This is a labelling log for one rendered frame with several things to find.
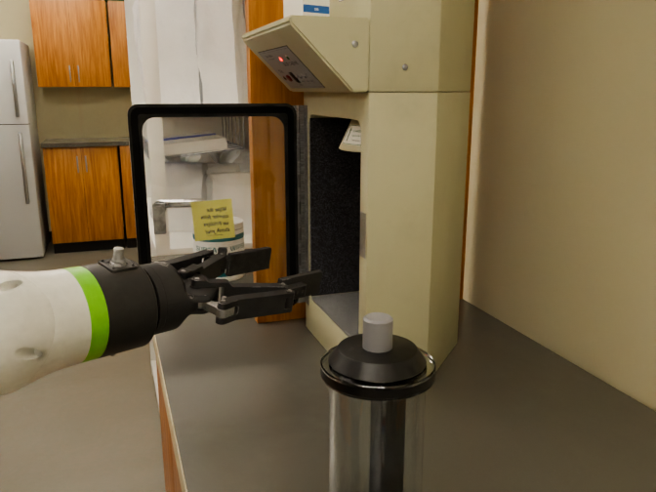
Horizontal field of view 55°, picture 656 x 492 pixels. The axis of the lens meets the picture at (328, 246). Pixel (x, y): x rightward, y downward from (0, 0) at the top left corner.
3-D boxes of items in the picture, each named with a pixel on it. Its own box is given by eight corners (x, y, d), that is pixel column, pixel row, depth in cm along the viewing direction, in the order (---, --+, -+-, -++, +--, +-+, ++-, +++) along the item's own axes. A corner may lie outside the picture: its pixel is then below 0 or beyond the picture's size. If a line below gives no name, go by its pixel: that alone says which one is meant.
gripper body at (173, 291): (163, 282, 62) (236, 267, 68) (117, 255, 67) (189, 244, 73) (157, 350, 64) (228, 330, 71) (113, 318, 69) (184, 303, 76)
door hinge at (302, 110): (305, 301, 128) (304, 104, 119) (308, 305, 126) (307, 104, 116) (298, 302, 128) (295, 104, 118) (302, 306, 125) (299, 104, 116)
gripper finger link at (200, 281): (190, 275, 69) (192, 280, 68) (287, 276, 73) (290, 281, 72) (186, 307, 70) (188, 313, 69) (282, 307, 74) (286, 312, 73)
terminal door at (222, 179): (299, 306, 127) (296, 102, 117) (142, 316, 121) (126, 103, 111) (298, 305, 128) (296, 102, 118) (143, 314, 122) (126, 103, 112)
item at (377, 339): (399, 356, 65) (401, 296, 64) (443, 395, 57) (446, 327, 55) (315, 369, 62) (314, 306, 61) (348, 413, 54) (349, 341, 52)
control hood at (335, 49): (303, 92, 118) (303, 36, 116) (369, 92, 89) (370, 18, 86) (242, 92, 115) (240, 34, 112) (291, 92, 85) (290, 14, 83)
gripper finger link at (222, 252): (184, 306, 71) (173, 303, 71) (225, 276, 81) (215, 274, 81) (187, 273, 69) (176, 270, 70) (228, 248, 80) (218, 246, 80)
